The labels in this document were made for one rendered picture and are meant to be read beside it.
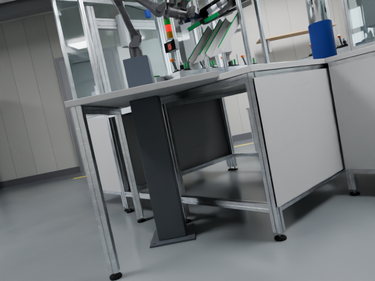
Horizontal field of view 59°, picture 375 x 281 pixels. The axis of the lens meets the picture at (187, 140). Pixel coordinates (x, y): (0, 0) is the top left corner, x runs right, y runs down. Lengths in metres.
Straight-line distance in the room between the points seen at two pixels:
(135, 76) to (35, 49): 5.18
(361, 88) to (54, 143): 5.65
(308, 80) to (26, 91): 5.75
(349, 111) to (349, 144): 0.20
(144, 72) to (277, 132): 0.79
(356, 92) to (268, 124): 0.69
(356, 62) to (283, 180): 0.83
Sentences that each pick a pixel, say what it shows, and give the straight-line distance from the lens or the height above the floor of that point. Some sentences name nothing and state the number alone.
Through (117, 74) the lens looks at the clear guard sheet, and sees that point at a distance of 3.58.
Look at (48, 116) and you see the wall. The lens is 6.81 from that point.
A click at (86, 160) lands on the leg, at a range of 1.59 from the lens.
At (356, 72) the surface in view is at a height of 0.73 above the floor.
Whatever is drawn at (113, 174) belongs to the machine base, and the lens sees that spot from 2.89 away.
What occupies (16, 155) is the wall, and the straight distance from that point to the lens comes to 7.13.
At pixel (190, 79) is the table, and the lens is 1.50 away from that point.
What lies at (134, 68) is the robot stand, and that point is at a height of 1.00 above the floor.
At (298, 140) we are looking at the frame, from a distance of 1.86.
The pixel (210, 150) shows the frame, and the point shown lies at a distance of 3.43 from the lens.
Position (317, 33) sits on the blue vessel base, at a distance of 2.53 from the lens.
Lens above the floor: 0.70
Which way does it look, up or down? 5 degrees down
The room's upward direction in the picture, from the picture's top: 11 degrees counter-clockwise
